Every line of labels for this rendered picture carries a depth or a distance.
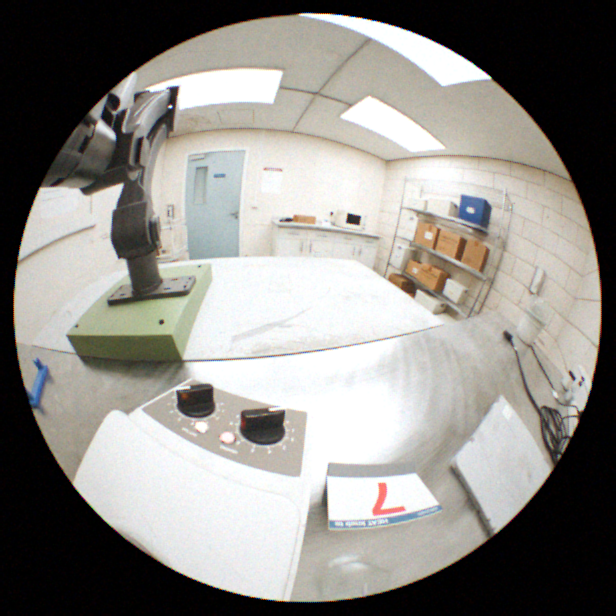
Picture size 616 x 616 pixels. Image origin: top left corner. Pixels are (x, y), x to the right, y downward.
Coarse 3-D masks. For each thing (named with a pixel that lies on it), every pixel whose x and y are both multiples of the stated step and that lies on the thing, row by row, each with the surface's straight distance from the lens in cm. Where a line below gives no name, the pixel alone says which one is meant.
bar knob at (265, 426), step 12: (264, 408) 13; (276, 408) 13; (240, 420) 13; (252, 420) 12; (264, 420) 12; (276, 420) 13; (252, 432) 13; (264, 432) 13; (276, 432) 13; (264, 444) 12
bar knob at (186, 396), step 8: (200, 384) 15; (208, 384) 15; (176, 392) 14; (184, 392) 14; (192, 392) 14; (200, 392) 14; (208, 392) 15; (176, 400) 15; (184, 400) 14; (192, 400) 15; (200, 400) 15; (208, 400) 15; (184, 408) 15; (192, 408) 15; (200, 408) 15; (208, 408) 15; (192, 416) 14; (200, 416) 14
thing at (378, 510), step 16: (400, 480) 20; (416, 480) 20; (336, 496) 16; (352, 496) 16; (368, 496) 17; (384, 496) 17; (400, 496) 18; (416, 496) 19; (336, 512) 15; (352, 512) 15; (368, 512) 16; (384, 512) 16; (400, 512) 17
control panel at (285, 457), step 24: (192, 384) 18; (144, 408) 15; (168, 408) 15; (216, 408) 15; (240, 408) 15; (288, 408) 16; (192, 432) 13; (216, 432) 13; (240, 432) 13; (288, 432) 14; (240, 456) 12; (264, 456) 12; (288, 456) 12
